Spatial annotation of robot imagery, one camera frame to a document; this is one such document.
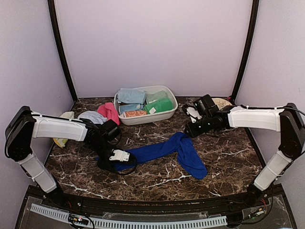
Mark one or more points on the rolled pale green towel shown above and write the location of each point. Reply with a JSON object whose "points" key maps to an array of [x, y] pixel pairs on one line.
{"points": [[153, 97]]}

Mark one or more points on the pink towel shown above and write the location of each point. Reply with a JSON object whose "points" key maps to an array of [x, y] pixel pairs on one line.
{"points": [[108, 111]]}

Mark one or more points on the large light blue towel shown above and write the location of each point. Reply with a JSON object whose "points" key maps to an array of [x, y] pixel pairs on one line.
{"points": [[131, 96]]}

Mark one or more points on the rolled light blue towel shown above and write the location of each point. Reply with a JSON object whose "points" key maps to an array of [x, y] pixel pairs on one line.
{"points": [[130, 107]]}

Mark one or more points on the white slotted cable duct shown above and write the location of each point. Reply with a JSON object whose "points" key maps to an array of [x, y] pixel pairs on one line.
{"points": [[125, 221]]}

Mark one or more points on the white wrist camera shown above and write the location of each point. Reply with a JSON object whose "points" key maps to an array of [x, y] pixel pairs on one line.
{"points": [[119, 155], [191, 112]]}

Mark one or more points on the yellow lemon print cloth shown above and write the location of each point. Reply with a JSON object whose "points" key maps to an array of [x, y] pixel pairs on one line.
{"points": [[61, 142]]}

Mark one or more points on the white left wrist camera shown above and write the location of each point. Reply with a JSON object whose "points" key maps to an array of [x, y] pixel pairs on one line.
{"points": [[119, 155]]}

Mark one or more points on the rolled orange patterned towel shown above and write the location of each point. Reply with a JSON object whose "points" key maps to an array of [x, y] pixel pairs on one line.
{"points": [[130, 114]]}

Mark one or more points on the dark blue towel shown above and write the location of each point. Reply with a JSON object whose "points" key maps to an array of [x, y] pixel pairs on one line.
{"points": [[180, 143]]}

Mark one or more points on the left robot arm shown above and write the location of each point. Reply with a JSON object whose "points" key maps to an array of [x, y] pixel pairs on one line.
{"points": [[27, 125]]}

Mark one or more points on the black front table rail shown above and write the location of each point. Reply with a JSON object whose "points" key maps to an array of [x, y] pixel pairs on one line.
{"points": [[89, 203]]}

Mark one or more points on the black left frame post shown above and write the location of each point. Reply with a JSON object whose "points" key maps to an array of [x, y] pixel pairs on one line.
{"points": [[60, 49]]}

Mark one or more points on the small pale blue cloth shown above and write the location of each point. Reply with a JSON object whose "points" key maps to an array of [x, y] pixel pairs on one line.
{"points": [[93, 116]]}

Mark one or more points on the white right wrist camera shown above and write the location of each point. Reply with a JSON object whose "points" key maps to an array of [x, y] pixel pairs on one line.
{"points": [[191, 112]]}

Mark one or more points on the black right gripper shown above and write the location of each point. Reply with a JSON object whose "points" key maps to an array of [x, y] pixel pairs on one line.
{"points": [[193, 132]]}

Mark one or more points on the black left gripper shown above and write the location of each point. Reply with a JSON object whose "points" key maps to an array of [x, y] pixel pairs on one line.
{"points": [[107, 166]]}

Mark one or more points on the black right frame post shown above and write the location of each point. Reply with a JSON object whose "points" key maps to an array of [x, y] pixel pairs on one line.
{"points": [[246, 51]]}

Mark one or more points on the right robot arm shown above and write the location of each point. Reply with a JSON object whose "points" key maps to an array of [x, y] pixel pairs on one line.
{"points": [[287, 120]]}

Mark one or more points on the black frame post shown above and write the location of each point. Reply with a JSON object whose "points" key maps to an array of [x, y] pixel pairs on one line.
{"points": [[246, 51], [60, 49]]}

